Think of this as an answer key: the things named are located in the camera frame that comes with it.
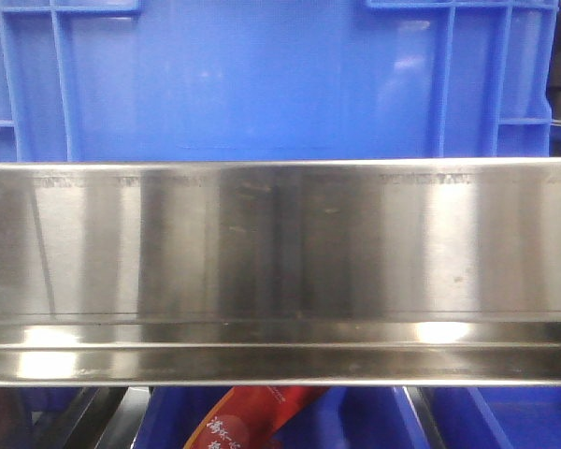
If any lower right blue bin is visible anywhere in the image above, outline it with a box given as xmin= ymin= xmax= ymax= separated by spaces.
xmin=429 ymin=385 xmax=561 ymax=449

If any large blue plastic bin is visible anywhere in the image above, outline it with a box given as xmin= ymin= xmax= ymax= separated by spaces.
xmin=0 ymin=1 xmax=559 ymax=162

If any red snack packet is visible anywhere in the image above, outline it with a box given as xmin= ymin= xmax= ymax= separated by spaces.
xmin=184 ymin=385 xmax=328 ymax=448

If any stainless steel shelf rail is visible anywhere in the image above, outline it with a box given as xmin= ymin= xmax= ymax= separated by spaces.
xmin=0 ymin=158 xmax=561 ymax=386

